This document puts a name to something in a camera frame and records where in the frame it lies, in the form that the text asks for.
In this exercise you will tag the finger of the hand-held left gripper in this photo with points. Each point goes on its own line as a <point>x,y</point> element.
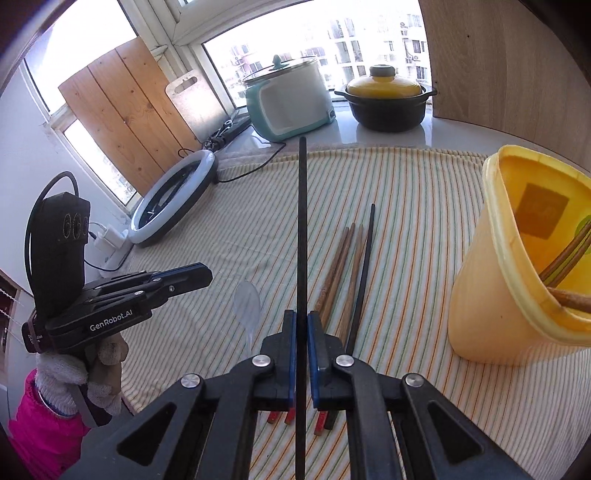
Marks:
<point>184,273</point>
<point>147,297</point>

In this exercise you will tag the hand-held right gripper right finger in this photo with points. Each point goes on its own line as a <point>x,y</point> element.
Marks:
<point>314,341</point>

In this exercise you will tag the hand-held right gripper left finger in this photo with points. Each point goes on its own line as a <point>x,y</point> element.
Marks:
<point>291,332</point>

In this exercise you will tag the clear plastic spoon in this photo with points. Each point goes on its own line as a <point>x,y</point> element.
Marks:
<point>247,300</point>

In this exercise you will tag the black chopstick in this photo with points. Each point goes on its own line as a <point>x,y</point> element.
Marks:
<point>364,258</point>
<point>302,230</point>

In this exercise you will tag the yellow plastic container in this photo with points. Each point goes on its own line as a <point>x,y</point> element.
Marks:
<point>489,314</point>

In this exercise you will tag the green plastic spoon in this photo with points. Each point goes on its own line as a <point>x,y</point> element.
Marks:
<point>570,261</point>

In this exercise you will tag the person's left forearm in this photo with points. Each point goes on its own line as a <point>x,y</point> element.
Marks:
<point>41,434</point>

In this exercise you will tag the person's left hand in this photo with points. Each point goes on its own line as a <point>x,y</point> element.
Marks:
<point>60,374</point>

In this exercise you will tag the white charger plug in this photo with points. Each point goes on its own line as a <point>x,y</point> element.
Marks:
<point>115,240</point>

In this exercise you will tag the white cutting board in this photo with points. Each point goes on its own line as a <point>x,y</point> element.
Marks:
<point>203,110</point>

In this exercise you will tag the orange-brown plank board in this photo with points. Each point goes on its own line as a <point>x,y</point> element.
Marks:
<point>120,106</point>

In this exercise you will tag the striped cloth mat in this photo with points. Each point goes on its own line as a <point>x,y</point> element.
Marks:
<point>415,207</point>

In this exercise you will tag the teal and white rice cooker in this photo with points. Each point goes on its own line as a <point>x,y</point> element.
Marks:
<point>291,101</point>

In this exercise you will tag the black pot with yellow lid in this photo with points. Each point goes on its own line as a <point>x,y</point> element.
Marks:
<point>388,106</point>

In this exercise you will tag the large light wooden board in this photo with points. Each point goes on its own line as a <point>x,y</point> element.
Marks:
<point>508,69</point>

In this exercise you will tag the white window frame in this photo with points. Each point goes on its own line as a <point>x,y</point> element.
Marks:
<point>184,27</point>

